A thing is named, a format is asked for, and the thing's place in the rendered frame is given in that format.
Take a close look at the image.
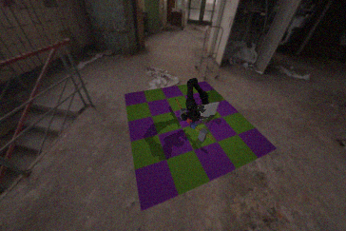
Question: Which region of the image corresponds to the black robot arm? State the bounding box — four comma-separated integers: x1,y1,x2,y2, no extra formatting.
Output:
185,78,210,123

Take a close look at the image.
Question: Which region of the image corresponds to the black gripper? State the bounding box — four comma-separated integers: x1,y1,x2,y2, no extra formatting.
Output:
181,110,201,121

